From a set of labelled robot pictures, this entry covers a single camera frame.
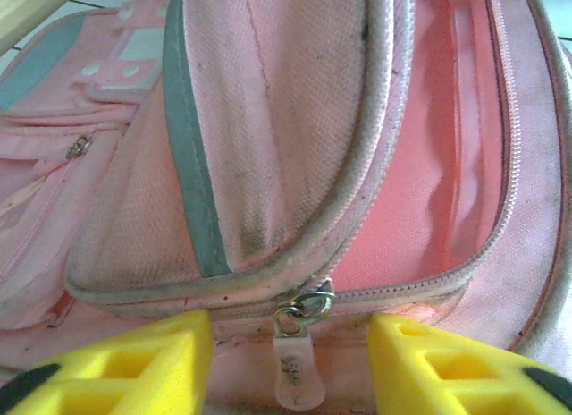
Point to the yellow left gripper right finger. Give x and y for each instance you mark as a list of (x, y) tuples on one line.
[(447, 375)]

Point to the beige wooden border board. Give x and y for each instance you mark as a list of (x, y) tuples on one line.
[(22, 12)]

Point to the pink student backpack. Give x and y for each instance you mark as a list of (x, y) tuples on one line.
[(290, 120)]

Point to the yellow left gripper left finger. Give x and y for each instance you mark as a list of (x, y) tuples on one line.
[(134, 370)]

